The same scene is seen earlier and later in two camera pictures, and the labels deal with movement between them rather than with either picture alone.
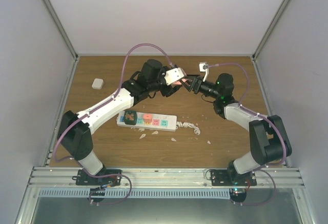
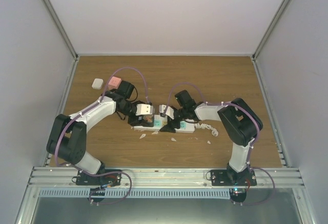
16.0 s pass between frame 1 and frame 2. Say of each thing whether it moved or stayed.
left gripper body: moved
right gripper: moved
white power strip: moved
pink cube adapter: moved
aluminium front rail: stayed
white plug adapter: stayed
